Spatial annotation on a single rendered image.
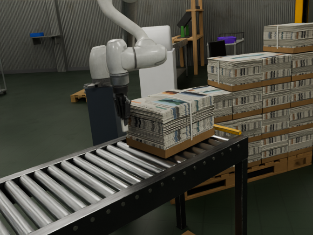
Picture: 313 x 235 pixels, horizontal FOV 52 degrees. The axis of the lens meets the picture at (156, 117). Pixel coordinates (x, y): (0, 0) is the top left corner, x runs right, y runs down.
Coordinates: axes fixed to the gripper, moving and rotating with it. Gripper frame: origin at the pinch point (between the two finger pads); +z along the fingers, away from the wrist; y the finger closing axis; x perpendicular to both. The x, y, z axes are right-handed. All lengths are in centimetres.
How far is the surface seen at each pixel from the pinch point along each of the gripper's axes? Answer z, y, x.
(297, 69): 0, 1, -178
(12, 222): 14, -20, 63
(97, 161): 13.9, 0.4, 17.7
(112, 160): 14.4, -3.6, 11.6
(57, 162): 13.2, 13.4, 31.8
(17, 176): 13, 14, 51
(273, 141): 60, 8, -157
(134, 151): 14.1, -4.1, -1.6
